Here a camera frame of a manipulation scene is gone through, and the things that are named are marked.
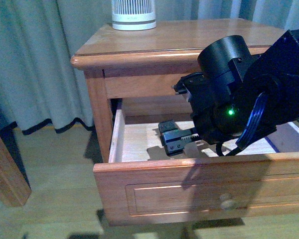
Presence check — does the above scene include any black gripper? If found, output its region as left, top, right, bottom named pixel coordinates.
left=158, top=92, right=240, bottom=157

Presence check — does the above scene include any blue cable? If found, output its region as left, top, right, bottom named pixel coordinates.
left=235, top=92, right=269, bottom=151

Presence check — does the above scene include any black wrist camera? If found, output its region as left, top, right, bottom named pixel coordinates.
left=171, top=72, right=209, bottom=103

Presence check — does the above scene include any wooden nightstand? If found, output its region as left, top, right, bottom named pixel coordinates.
left=71, top=18, right=299, bottom=173

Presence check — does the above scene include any grey curtain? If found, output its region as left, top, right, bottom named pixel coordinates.
left=0, top=0, right=299, bottom=131

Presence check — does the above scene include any wooden furniture leg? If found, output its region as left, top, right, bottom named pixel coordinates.
left=0, top=137, right=31, bottom=207

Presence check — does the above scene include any white air purifier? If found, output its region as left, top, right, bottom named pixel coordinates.
left=111, top=0, right=156, bottom=31

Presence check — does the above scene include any wooden drawer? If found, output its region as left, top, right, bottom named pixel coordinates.
left=93, top=103, right=299, bottom=226

